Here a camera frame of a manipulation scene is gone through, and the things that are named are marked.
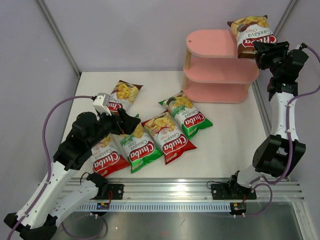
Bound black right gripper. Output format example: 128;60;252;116
253;41;290;78

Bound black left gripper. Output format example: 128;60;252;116
87;107;141;149

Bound small brown Chuba chips bag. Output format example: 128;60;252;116
108;80;143;115

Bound large brown Chuba chips bag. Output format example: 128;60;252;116
227;15;278;59

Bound green Chuba chips bag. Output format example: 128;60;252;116
112;123;163;174
158;90;213;140

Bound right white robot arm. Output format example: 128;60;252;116
226;41;309;199

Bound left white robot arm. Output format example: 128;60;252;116
4;108;141;240

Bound left red Chuba chips bag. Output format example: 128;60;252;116
90;135;130;178

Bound red chuba chips bag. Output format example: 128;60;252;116
90;135;130;178
142;110;197;165

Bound middle red Chuba chips bag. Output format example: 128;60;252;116
142;110;197;165

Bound pink three-tier shelf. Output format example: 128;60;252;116
182;29;260;104

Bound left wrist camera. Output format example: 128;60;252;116
92;93;112;116

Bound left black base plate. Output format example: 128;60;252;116
92;183;124;200

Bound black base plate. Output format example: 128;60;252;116
210;183;257;200
92;183;124;200

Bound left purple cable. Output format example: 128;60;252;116
4;95;97;240

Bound white slotted cable duct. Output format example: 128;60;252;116
76;202;231;213

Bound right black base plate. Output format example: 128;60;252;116
210;183;257;200

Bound aluminium mounting rail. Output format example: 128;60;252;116
33;177;306;203

